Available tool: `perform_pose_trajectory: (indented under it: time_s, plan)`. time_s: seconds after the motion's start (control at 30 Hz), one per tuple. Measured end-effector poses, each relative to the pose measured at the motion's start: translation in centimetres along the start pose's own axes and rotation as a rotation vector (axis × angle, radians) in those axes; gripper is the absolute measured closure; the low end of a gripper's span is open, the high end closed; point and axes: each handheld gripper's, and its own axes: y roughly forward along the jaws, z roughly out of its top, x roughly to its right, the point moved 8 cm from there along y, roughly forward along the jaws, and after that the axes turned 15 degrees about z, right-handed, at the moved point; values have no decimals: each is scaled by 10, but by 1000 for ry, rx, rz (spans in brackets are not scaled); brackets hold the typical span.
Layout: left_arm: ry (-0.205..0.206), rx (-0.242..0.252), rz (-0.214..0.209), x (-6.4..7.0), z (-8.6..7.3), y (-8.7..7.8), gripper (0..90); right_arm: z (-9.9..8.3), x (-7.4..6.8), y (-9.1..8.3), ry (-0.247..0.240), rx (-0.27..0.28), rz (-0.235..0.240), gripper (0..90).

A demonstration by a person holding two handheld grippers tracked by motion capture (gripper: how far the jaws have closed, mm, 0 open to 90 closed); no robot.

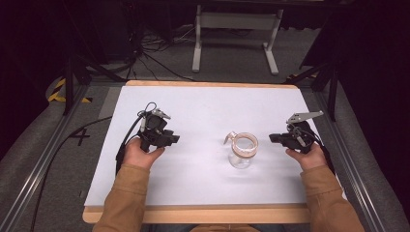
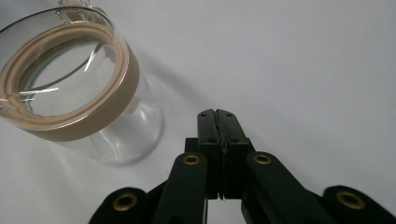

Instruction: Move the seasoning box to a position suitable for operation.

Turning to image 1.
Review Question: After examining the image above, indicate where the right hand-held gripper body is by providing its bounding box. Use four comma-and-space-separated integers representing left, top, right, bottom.
278, 110, 324, 155

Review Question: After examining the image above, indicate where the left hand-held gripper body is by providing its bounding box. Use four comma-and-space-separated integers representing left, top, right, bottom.
137, 108, 175, 154

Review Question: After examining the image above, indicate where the clear glass jar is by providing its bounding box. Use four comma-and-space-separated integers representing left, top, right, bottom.
223, 130, 259, 170

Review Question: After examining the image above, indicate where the person's right hand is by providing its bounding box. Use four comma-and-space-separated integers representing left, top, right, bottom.
285, 142, 329, 171

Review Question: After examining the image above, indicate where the person's left hand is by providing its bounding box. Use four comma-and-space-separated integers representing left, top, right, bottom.
122, 137, 166, 171

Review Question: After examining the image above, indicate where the white sheet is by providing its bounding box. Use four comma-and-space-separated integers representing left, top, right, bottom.
84, 84, 348, 208

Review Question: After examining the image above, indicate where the black tripod stand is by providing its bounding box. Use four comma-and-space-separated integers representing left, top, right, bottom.
61, 0, 128, 116
283, 47, 341, 123

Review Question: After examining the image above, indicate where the wooden table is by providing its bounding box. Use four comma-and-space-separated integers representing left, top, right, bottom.
82, 79, 315, 225

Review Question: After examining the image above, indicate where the yellow black hazard tape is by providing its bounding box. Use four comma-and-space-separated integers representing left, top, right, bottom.
47, 77, 93, 104

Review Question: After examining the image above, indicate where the black cable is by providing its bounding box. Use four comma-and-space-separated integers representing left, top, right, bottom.
291, 124, 337, 175
115, 101, 159, 177

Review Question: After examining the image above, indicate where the aluminium rail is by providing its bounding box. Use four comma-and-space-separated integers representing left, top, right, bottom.
313, 91, 386, 232
0, 84, 91, 232

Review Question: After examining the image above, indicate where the bundle of floor cables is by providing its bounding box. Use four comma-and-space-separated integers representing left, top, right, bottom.
105, 22, 197, 82

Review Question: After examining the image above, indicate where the grey metal desk frame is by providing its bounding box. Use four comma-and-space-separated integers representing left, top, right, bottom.
191, 4, 284, 76

